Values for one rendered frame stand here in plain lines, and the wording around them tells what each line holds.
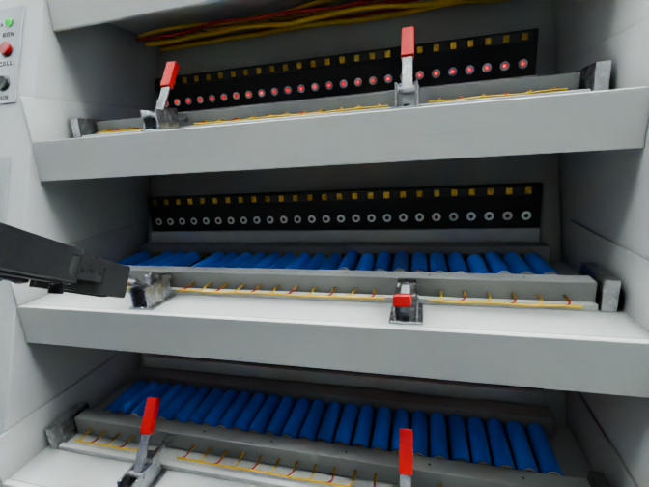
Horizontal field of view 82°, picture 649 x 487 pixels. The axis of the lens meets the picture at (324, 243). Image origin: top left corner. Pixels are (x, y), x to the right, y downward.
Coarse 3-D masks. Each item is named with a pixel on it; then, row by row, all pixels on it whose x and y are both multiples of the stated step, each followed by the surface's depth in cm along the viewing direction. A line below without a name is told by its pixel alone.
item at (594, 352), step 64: (128, 256) 57; (576, 256) 41; (64, 320) 40; (128, 320) 38; (192, 320) 36; (256, 320) 34; (320, 320) 33; (384, 320) 32; (448, 320) 32; (512, 320) 31; (576, 320) 30; (640, 320) 29; (512, 384) 30; (576, 384) 28; (640, 384) 27
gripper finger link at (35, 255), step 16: (0, 224) 21; (0, 240) 21; (16, 240) 22; (32, 240) 23; (48, 240) 24; (0, 256) 21; (16, 256) 22; (32, 256) 23; (48, 256) 24; (64, 256) 25; (80, 256) 27; (16, 272) 23; (32, 272) 23; (48, 272) 24; (64, 272) 25
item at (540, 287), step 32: (128, 288) 42; (224, 288) 41; (256, 288) 39; (288, 288) 39; (320, 288) 38; (352, 288) 37; (384, 288) 36; (448, 288) 35; (480, 288) 34; (512, 288) 33; (544, 288) 33; (576, 288) 32
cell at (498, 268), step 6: (492, 252) 43; (486, 258) 42; (492, 258) 41; (498, 258) 40; (486, 264) 42; (492, 264) 40; (498, 264) 39; (504, 264) 39; (492, 270) 39; (498, 270) 37; (504, 270) 37
